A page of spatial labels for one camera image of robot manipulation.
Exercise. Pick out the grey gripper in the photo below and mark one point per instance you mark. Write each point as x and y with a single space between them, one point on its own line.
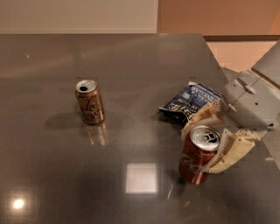
250 105

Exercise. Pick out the red coke can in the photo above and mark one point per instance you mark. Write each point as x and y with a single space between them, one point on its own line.
200 147

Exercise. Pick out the blue chip bag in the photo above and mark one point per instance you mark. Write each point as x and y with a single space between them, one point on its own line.
189 101

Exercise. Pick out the orange LaCroix can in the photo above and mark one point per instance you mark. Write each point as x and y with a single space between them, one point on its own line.
89 99

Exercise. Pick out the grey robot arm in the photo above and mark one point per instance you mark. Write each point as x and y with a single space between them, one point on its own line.
268 66

